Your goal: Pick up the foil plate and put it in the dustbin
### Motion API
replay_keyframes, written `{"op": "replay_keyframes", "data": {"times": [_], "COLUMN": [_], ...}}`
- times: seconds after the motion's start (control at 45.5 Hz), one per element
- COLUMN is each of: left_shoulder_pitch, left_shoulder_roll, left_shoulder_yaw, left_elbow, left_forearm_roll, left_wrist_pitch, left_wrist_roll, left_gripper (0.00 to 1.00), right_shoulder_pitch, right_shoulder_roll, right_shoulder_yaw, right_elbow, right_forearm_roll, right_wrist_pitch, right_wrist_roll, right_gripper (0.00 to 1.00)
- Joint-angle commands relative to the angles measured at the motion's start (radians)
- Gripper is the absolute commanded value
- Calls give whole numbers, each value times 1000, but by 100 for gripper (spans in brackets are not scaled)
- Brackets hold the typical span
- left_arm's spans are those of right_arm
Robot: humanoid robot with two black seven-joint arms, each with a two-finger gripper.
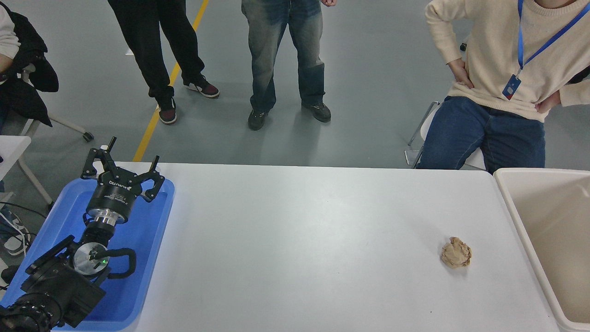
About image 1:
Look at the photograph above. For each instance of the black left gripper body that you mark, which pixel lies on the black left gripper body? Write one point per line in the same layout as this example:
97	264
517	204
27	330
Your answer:
112	196

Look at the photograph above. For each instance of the person's left hand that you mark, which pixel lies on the person's left hand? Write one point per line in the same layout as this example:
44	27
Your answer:
329	2
548	102

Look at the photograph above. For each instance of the person's right hand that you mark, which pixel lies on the person's right hand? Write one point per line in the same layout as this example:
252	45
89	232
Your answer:
462	74

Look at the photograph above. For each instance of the wheeled office chair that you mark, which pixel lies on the wheeled office chair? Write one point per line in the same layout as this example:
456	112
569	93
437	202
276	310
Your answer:
87	136

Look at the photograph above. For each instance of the blue plastic tray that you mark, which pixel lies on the blue plastic tray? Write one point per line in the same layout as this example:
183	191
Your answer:
143	240

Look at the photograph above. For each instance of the white sneaker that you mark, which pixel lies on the white sneaker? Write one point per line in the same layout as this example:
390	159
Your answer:
16	244

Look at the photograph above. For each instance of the person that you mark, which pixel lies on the person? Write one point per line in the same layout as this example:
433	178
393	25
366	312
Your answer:
152	46
276	46
23	60
488	55

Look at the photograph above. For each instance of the crumpled tan paper ball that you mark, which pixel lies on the crumpled tan paper ball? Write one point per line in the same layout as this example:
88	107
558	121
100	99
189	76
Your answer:
456	253

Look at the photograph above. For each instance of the large pale bin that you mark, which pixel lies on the large pale bin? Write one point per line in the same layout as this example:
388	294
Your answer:
548	221

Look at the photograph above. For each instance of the white chair with metal frame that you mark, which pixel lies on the white chair with metal frame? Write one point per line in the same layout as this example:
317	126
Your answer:
431	120

